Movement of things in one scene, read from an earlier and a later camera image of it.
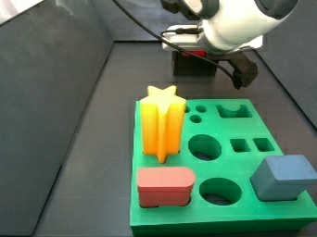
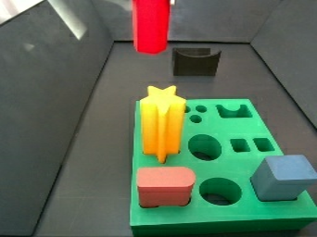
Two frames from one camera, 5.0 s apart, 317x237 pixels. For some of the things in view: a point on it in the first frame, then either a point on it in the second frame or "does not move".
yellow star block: (163, 110) does not move
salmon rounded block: (164, 186) does not move
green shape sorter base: (224, 145) does not move
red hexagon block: (198, 52) -> (151, 15)
